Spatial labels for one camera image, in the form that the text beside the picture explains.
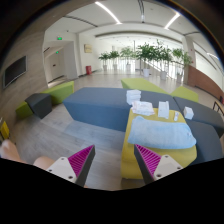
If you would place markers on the grey sofa block right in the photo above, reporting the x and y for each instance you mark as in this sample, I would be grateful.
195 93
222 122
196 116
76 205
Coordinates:
207 127

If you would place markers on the small white box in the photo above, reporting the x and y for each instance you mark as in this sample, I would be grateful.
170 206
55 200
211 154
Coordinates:
188 113

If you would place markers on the small white bottle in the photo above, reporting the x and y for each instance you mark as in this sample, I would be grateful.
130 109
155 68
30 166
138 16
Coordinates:
176 115

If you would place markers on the light blue towel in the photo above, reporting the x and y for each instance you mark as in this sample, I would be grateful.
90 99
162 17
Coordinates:
161 135

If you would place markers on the dark grey cube seat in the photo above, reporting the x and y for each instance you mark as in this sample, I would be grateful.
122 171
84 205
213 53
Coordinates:
40 104

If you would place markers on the crumpled white cloth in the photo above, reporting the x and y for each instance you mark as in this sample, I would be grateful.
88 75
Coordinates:
143 108

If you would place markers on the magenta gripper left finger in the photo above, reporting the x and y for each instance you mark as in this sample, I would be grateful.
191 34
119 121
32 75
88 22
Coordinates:
75 168

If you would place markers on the red bin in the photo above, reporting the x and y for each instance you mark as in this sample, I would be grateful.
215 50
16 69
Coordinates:
88 70

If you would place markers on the stack of white towels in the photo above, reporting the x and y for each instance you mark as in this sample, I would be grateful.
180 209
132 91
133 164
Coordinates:
133 95

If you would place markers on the picture frame on wall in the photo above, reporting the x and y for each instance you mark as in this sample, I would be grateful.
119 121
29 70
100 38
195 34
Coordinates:
87 48

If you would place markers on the large blue-grey sofa block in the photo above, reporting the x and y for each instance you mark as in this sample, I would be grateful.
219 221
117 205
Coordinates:
104 107

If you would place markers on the green bench left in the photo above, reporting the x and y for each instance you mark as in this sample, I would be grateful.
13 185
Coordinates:
58 94

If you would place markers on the potted plant in white pot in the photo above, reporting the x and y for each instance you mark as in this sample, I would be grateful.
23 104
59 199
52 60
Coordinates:
146 53

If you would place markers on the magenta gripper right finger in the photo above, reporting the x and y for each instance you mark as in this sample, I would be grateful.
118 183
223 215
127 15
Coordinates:
154 166

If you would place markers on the wall-mounted black television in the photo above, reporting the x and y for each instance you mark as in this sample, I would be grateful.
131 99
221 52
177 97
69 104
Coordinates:
14 71

